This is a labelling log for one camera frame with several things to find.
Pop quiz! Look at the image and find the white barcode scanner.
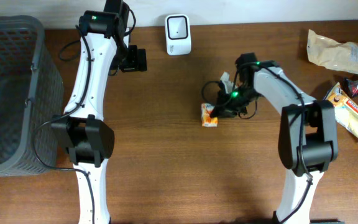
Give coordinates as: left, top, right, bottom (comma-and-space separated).
165, 14, 191, 56

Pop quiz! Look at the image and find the dark grey plastic basket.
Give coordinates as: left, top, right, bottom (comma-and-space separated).
0, 16, 64, 177

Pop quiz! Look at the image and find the brown mushroom snack bag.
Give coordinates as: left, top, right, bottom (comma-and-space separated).
306, 29, 358, 75

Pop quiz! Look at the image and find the yellow wet wipes pack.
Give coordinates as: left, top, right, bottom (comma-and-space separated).
324, 83, 358, 138

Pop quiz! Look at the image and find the orange small tissue box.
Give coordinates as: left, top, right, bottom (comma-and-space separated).
201, 103, 218, 128

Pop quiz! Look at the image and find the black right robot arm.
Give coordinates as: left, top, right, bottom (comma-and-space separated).
210, 53, 338, 223

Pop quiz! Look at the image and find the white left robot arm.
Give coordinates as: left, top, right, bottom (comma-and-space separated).
51, 0, 147, 223

